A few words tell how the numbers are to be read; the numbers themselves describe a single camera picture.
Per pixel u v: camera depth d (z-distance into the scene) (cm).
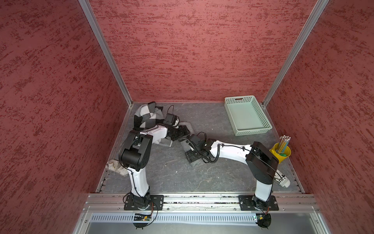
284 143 80
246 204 73
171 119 81
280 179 80
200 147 68
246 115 114
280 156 81
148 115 106
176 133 85
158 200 76
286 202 76
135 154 50
